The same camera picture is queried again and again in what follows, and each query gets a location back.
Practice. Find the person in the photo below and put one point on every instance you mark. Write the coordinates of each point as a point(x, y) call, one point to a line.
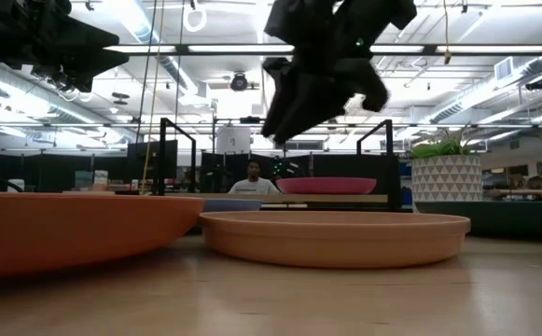
point(254, 186)

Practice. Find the ceiling air vent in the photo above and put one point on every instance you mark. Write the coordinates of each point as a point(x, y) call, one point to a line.
point(504, 68)

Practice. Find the wooden shelf with black frame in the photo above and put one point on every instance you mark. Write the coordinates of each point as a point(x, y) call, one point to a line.
point(345, 198)

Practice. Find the green succulent plant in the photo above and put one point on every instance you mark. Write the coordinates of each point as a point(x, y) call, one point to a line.
point(434, 149)

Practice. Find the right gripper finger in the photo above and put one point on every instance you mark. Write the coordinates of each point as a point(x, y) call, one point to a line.
point(294, 130)
point(275, 123)

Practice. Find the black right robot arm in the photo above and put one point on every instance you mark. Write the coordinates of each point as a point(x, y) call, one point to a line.
point(345, 23)

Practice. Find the pink plate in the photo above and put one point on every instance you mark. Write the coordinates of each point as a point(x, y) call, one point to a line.
point(326, 186)

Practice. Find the black ceiling dome camera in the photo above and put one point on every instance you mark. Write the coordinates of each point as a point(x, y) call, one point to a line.
point(239, 82)

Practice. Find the black monitor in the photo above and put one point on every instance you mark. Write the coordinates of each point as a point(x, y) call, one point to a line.
point(149, 161)

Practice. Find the terracotta plate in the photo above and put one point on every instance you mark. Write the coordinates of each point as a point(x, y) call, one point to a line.
point(336, 242)

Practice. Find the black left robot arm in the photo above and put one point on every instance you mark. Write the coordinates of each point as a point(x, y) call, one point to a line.
point(18, 32)

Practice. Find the white panel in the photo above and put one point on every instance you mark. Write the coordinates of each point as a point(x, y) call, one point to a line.
point(233, 140)

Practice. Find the dark orange plate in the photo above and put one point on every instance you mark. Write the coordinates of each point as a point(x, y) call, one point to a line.
point(65, 233)

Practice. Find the white triangle-patterned plant pot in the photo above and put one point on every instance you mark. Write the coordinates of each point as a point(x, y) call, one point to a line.
point(448, 179)

